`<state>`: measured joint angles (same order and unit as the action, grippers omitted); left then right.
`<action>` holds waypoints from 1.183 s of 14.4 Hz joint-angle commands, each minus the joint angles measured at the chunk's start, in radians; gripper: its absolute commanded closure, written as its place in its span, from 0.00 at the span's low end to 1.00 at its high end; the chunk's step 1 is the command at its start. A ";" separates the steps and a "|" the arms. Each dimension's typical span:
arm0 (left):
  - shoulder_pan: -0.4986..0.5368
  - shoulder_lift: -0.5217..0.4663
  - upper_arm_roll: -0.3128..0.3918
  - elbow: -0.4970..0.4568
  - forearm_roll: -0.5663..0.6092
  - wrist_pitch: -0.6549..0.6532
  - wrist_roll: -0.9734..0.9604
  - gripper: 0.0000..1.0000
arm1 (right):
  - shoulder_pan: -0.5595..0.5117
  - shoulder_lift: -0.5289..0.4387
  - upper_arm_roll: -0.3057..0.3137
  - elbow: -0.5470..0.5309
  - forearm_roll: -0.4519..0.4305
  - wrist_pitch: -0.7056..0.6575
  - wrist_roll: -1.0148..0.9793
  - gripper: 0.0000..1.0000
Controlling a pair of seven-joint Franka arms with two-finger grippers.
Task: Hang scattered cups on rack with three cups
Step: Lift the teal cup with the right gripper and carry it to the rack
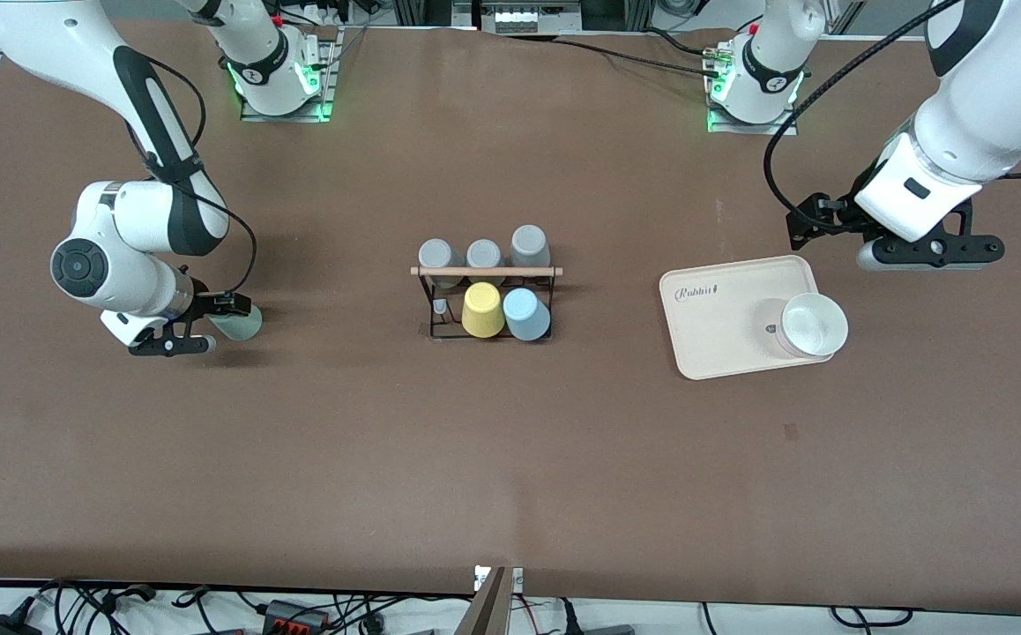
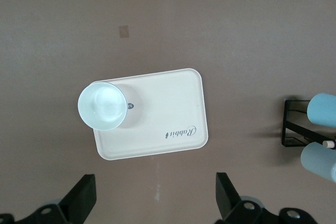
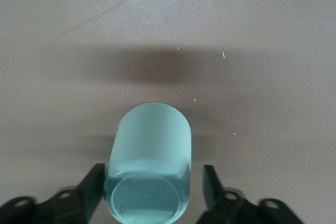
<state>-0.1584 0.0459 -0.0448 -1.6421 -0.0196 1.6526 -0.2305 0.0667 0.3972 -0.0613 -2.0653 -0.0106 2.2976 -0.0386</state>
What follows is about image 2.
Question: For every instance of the brown tape patch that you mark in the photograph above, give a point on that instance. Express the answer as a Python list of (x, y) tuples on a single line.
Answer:
[(124, 31)]

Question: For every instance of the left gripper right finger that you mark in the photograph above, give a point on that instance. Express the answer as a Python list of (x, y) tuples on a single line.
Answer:
[(225, 197)]

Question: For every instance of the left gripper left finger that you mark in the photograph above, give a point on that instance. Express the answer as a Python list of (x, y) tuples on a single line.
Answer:
[(81, 197)]

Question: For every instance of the cream Rabbit tray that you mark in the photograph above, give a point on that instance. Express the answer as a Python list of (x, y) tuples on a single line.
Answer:
[(170, 98)]

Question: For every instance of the grey plastic cup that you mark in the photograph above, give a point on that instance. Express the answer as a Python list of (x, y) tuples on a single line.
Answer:
[(317, 161)]

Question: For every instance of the light blue plastic cup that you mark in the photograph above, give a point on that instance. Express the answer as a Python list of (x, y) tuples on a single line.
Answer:
[(323, 111)]

